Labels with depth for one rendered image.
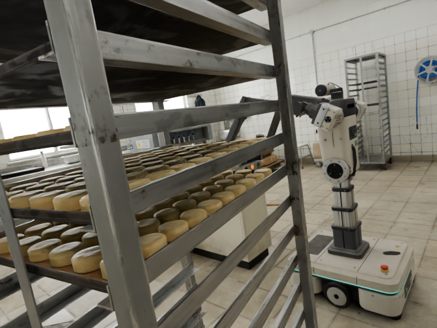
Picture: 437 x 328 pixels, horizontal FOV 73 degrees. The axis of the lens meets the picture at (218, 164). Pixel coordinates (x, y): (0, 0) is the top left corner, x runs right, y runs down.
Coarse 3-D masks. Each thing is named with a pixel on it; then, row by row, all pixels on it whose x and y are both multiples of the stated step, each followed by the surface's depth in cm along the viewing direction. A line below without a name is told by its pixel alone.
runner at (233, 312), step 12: (288, 240) 81; (276, 252) 73; (264, 264) 67; (252, 276) 67; (264, 276) 66; (252, 288) 61; (240, 300) 56; (228, 312) 52; (240, 312) 56; (216, 324) 53; (228, 324) 52
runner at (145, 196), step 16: (256, 144) 66; (272, 144) 75; (208, 160) 50; (224, 160) 54; (240, 160) 59; (176, 176) 42; (192, 176) 45; (208, 176) 49; (144, 192) 37; (160, 192) 39; (176, 192) 42; (144, 208) 37
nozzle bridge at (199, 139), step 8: (184, 128) 273; (192, 128) 281; (200, 128) 300; (208, 128) 296; (144, 136) 255; (152, 136) 248; (184, 136) 284; (200, 136) 300; (208, 136) 298; (136, 144) 267; (144, 144) 258; (152, 144) 250; (176, 144) 271; (184, 144) 278; (136, 152) 270
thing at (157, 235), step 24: (192, 192) 72; (216, 192) 69; (240, 192) 66; (144, 216) 58; (168, 216) 55; (192, 216) 52; (0, 240) 56; (24, 240) 53; (48, 240) 51; (72, 240) 52; (96, 240) 49; (144, 240) 44; (168, 240) 47; (48, 264) 46; (72, 264) 41; (96, 264) 41
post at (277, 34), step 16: (272, 0) 75; (272, 16) 76; (272, 32) 77; (272, 48) 78; (288, 80) 79; (288, 96) 78; (288, 112) 79; (288, 128) 80; (288, 144) 81; (288, 160) 82; (288, 176) 83; (304, 224) 85; (304, 240) 85; (304, 256) 86; (304, 272) 87; (304, 288) 88; (304, 304) 89
